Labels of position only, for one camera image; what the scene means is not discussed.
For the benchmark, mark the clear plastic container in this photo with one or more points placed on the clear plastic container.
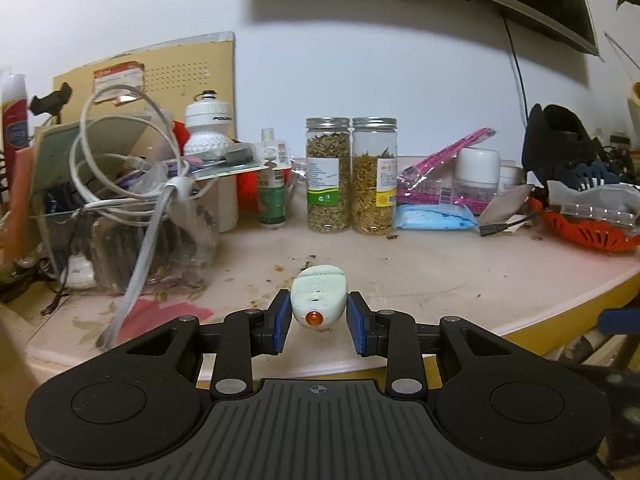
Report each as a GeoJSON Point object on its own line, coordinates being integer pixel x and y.
{"type": "Point", "coordinates": [99, 254]}

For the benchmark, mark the left glass jar dried herbs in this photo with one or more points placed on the left glass jar dried herbs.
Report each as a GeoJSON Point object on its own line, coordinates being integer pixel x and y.
{"type": "Point", "coordinates": [328, 165]}

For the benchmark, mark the white sports water bottle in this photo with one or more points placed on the white sports water bottle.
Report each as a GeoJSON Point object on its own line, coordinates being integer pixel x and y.
{"type": "Point", "coordinates": [208, 121]}

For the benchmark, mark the right glass jar dried herbs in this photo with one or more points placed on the right glass jar dried herbs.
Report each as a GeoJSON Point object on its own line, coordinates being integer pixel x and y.
{"type": "Point", "coordinates": [374, 174]}

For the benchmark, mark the white cream jar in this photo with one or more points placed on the white cream jar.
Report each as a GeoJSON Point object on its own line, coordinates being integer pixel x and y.
{"type": "Point", "coordinates": [477, 174]}

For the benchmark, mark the green white spray bottle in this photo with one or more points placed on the green white spray bottle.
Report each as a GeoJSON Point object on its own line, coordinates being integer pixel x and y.
{"type": "Point", "coordinates": [271, 183]}

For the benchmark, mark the blue tissue pack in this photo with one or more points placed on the blue tissue pack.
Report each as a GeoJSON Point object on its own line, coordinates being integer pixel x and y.
{"type": "Point", "coordinates": [439, 217]}

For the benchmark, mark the glass jar dried herbs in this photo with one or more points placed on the glass jar dried herbs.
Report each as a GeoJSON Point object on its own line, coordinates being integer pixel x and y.
{"type": "Point", "coordinates": [328, 165]}
{"type": "Point", "coordinates": [374, 174]}

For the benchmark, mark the red white spray can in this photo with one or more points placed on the red white spray can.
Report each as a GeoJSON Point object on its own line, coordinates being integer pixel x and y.
{"type": "Point", "coordinates": [14, 119]}

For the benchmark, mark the black cloth item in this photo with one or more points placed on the black cloth item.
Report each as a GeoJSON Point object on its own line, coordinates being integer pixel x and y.
{"type": "Point", "coordinates": [557, 147]}

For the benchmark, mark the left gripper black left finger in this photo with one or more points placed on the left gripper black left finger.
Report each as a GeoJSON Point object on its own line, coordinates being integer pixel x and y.
{"type": "Point", "coordinates": [242, 336]}

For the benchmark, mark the orange plastic basket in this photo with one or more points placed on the orange plastic basket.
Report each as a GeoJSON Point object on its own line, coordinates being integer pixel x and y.
{"type": "Point", "coordinates": [591, 234]}

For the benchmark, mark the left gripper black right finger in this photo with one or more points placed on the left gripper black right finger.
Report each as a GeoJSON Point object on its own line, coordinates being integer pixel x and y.
{"type": "Point", "coordinates": [392, 335]}

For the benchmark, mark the beige perforated board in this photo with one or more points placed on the beige perforated board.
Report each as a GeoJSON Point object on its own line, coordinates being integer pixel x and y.
{"type": "Point", "coordinates": [172, 73]}

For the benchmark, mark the pink plastic packaging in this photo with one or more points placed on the pink plastic packaging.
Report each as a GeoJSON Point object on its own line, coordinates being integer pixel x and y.
{"type": "Point", "coordinates": [431, 181]}

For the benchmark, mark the white oval device orange button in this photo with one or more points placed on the white oval device orange button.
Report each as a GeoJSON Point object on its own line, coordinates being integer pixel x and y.
{"type": "Point", "coordinates": [319, 296]}

